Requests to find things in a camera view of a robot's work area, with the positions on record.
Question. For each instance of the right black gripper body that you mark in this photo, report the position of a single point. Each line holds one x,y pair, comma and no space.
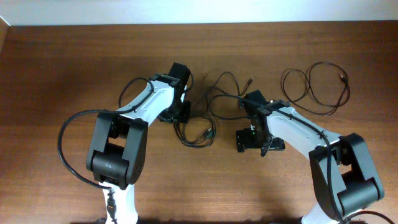
253,140

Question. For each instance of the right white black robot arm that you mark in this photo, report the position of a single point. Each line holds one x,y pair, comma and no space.
345,179

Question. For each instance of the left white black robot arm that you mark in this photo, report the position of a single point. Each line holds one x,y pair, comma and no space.
117,150

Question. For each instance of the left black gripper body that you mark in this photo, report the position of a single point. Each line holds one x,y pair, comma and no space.
180,112

